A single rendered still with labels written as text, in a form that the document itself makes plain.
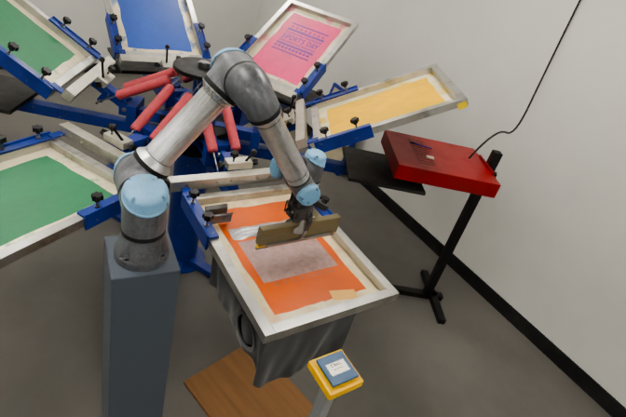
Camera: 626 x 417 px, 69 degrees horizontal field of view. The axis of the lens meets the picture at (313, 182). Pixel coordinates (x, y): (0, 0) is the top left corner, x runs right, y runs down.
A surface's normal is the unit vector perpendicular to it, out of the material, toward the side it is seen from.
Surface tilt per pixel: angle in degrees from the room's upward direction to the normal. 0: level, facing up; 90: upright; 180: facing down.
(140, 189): 8
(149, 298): 90
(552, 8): 90
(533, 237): 90
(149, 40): 32
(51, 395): 0
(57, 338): 0
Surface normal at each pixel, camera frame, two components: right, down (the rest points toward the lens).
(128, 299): 0.43, 0.54
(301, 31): -0.04, -0.52
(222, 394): 0.24, -0.84
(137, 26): 0.47, -0.42
